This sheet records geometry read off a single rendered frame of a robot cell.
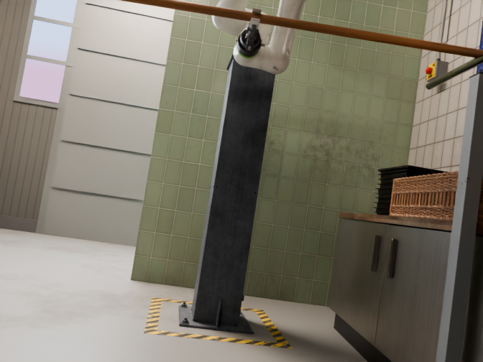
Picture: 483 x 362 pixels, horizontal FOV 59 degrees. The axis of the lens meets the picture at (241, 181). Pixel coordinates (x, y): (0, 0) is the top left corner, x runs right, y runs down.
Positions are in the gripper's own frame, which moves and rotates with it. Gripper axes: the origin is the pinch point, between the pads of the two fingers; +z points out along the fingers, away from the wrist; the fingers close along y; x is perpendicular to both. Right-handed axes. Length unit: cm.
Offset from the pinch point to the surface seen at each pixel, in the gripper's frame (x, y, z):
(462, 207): -56, 56, 41
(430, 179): -66, 46, 4
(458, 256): -56, 68, 41
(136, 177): 78, 52, -279
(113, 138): 105, 18, -277
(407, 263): -61, 74, 5
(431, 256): -61, 70, 19
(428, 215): -66, 58, 5
